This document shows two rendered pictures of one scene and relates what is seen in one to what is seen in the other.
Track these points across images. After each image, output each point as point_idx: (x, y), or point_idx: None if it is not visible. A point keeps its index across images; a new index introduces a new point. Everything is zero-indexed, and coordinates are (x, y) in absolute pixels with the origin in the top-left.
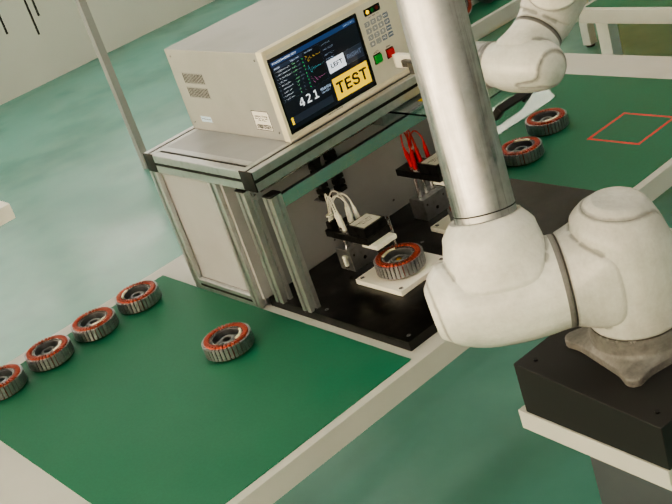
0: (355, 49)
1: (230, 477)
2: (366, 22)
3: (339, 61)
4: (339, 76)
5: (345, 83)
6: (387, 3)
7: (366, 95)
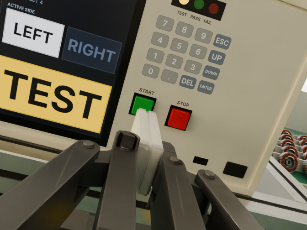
0: (100, 46)
1: None
2: (166, 17)
3: (43, 36)
4: (23, 64)
5: (30, 88)
6: (245, 25)
7: (66, 146)
